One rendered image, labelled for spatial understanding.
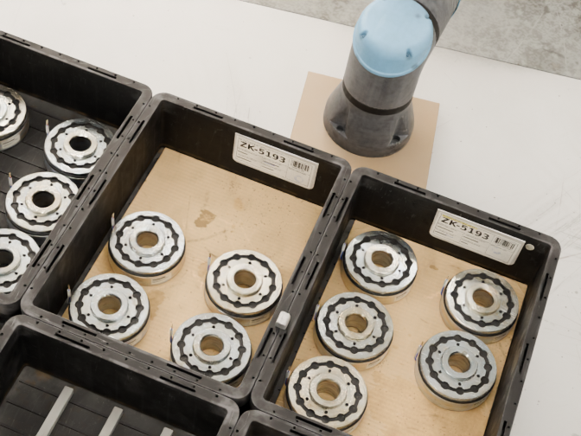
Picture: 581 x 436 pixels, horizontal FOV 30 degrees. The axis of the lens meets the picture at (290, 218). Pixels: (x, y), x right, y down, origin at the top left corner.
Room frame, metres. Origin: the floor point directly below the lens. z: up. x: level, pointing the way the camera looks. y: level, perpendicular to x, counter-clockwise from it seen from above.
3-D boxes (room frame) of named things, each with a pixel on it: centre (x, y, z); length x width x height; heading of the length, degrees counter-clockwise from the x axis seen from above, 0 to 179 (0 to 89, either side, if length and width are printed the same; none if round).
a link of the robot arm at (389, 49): (1.22, -0.10, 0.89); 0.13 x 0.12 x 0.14; 165
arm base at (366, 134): (1.21, -0.10, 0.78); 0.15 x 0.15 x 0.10
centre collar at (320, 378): (0.63, -0.09, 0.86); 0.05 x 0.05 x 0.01
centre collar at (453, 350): (0.71, -0.25, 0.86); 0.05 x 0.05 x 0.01
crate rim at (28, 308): (0.79, 0.11, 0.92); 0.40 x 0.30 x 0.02; 168
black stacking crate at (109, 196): (0.79, 0.11, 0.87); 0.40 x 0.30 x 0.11; 168
